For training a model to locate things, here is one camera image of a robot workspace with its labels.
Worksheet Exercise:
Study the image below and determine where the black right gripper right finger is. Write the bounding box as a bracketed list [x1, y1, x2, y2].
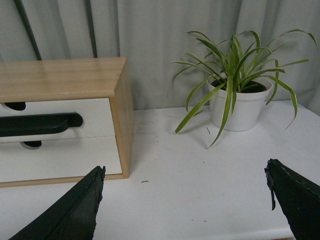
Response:
[264, 158, 320, 240]

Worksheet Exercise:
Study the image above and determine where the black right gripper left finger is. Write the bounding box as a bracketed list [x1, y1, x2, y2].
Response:
[11, 166, 106, 240]

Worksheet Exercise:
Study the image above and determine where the white drawer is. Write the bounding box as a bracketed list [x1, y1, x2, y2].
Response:
[0, 137, 122, 183]
[0, 98, 115, 143]

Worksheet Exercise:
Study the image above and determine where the wooden drawer cabinet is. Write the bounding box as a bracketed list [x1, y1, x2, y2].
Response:
[0, 57, 134, 188]

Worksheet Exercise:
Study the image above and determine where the white plant pot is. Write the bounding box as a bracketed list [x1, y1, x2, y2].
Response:
[209, 77, 273, 132]

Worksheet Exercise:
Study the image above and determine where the green spider plant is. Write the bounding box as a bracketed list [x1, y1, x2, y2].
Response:
[170, 29, 318, 148]

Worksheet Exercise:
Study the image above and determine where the grey curtain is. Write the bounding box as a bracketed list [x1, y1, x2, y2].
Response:
[0, 0, 320, 113]

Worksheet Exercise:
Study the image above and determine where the black drawer handle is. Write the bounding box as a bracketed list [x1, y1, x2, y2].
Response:
[0, 112, 84, 137]

